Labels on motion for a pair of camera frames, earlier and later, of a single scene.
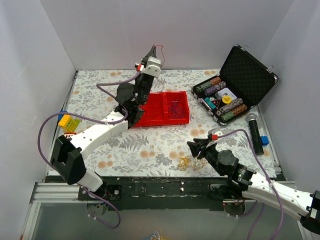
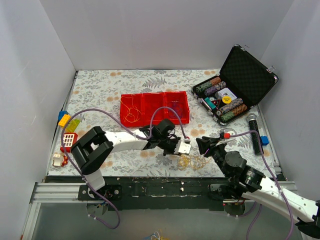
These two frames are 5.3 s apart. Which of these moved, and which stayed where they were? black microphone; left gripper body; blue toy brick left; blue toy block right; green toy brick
Moved: left gripper body
Stayed: green toy brick; blue toy brick left; blue toy block right; black microphone
